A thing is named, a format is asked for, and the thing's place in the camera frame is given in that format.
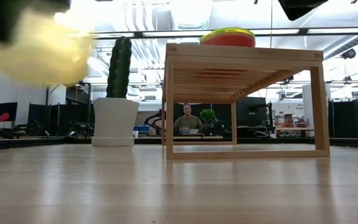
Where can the small black monitor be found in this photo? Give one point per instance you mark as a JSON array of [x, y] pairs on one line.
[[9, 107]]

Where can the black ceiling spotlight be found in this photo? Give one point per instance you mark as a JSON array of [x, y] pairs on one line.
[[348, 53]]

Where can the black background robot arm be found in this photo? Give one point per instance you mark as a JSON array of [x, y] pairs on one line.
[[152, 119]]

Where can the large black screen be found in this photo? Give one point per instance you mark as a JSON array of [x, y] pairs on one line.
[[253, 115]]

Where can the black partition screens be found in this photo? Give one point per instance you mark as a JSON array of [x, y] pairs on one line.
[[353, 118], [57, 113]]

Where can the person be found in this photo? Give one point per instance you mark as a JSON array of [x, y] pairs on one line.
[[187, 121]]

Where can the wooden slatted shelf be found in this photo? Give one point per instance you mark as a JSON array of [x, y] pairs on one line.
[[244, 53]]

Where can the white plant pot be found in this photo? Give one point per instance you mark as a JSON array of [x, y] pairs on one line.
[[115, 121]]

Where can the red plastic bowl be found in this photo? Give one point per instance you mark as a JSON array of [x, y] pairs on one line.
[[228, 41]]

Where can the wooden background bench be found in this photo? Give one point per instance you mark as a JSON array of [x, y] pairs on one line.
[[294, 129]]

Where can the small green potted plant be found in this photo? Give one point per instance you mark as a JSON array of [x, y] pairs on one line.
[[207, 115]]

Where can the white background cabinet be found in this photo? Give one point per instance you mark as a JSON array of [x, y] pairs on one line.
[[305, 109]]

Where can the black table frame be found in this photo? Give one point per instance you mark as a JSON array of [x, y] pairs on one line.
[[353, 142]]

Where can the blue background box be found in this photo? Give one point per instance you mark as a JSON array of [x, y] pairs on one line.
[[141, 128]]

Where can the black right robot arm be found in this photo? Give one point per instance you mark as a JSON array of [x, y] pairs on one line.
[[297, 7]]

